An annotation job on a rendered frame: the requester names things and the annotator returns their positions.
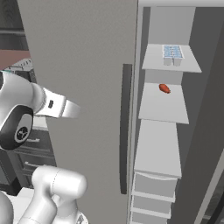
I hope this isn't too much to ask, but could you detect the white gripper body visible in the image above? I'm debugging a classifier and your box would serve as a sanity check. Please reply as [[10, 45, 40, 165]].
[[61, 97, 82, 120]]

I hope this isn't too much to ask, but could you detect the grey fridge door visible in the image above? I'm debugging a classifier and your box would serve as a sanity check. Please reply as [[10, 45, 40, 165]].
[[17, 0, 138, 224]]

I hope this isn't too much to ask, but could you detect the grey freezer shelf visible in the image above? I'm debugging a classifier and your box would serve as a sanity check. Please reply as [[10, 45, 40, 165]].
[[137, 82, 190, 125], [133, 119, 183, 179], [141, 43, 203, 74]]

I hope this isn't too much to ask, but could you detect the grey freezer drawer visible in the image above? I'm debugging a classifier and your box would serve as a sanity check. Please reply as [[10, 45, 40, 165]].
[[130, 171, 179, 204], [129, 194, 173, 220], [128, 210, 172, 224]]

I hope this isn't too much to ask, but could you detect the grey freezer door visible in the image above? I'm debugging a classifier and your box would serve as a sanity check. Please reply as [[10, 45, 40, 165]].
[[170, 0, 224, 224]]

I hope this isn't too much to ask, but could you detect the dark base cupboard run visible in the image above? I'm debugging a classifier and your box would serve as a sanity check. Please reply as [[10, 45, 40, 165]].
[[0, 116, 58, 197]]

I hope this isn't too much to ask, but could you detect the red oblong food item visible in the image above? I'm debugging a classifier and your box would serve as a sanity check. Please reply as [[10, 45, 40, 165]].
[[158, 83, 172, 95]]

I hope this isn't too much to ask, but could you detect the dark fridge door handle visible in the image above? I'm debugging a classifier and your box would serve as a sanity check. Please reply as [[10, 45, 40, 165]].
[[119, 63, 133, 195]]

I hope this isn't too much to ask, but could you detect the dark wall cupboard run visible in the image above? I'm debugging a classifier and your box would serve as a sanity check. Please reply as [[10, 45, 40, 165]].
[[0, 0, 31, 52]]

